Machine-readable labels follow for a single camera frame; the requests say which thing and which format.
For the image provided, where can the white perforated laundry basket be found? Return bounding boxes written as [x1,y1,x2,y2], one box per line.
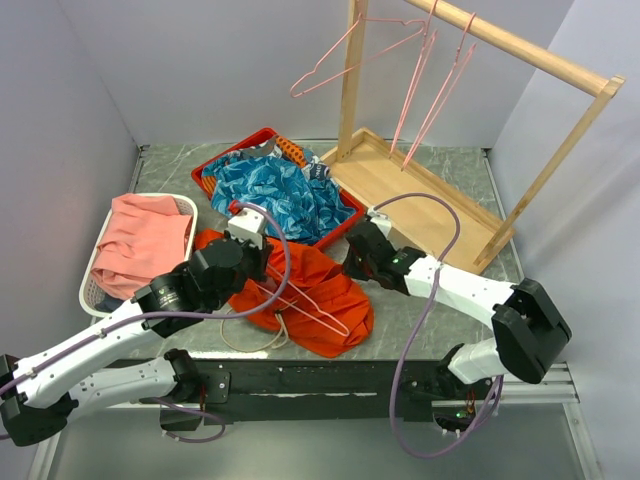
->
[78,192,200,319]

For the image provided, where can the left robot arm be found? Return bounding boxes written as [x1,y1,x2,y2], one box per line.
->
[1,237,273,447]

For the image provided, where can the orange drawstring shorts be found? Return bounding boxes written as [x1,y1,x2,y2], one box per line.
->
[193,227,376,359]

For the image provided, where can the red plastic bin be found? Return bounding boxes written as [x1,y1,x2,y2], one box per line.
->
[191,127,365,249]

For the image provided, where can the pink wire hanger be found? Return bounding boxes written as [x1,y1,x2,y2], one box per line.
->
[289,14,428,99]
[390,1,437,153]
[254,262,351,338]
[401,12,477,171]

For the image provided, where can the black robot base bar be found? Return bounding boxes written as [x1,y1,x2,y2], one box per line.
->
[119,357,506,434]

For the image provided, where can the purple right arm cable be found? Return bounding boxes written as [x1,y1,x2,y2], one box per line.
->
[374,192,505,460]

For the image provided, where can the wooden clothes rack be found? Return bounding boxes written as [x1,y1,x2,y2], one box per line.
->
[323,1,625,274]

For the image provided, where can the pink garment in basket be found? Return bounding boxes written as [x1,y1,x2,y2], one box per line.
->
[89,193,194,301]

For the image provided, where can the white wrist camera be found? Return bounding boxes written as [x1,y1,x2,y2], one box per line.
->
[225,200,267,250]
[367,207,392,238]

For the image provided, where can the navy printed garment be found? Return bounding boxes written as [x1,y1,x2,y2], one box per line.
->
[301,155,333,188]

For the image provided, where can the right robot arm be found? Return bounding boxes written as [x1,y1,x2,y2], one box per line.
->
[343,220,572,399]

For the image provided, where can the blue leaf-patterned shorts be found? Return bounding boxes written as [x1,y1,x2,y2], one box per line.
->
[201,150,355,245]

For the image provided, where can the orange dotted garment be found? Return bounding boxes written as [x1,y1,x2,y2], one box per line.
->
[275,135,307,168]

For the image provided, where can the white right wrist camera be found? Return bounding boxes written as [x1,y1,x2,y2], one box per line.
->
[367,207,392,238]

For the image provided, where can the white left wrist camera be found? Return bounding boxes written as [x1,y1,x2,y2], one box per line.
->
[225,200,267,250]

